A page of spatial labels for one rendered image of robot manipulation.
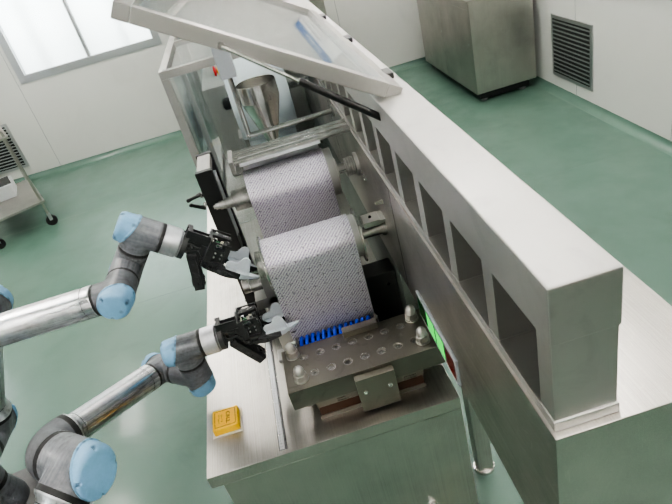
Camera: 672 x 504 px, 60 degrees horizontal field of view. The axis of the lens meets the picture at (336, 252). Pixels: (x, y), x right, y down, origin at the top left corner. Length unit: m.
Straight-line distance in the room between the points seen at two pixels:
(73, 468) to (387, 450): 0.74
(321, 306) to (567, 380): 0.95
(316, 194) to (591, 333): 1.11
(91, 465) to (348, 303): 0.72
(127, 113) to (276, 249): 5.79
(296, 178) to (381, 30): 5.59
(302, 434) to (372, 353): 0.27
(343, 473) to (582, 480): 0.89
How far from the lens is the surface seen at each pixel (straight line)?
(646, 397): 0.81
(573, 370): 0.70
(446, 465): 1.71
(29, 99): 7.34
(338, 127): 1.70
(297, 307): 1.55
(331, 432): 1.53
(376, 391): 1.49
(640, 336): 0.88
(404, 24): 7.22
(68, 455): 1.41
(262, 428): 1.60
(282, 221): 1.68
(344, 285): 1.54
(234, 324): 1.54
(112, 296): 1.36
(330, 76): 1.17
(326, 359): 1.52
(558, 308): 0.63
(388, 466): 1.64
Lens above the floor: 2.03
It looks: 32 degrees down
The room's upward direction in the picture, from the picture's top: 16 degrees counter-clockwise
